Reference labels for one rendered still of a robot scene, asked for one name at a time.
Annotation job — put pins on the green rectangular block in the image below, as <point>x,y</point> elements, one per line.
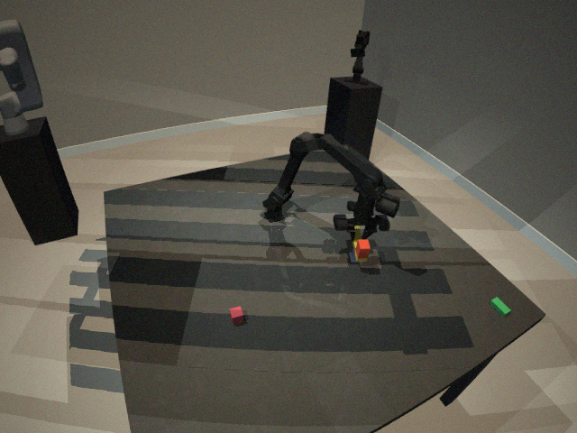
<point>502,309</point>

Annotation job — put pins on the small red cube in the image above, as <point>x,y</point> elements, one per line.
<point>236,315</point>

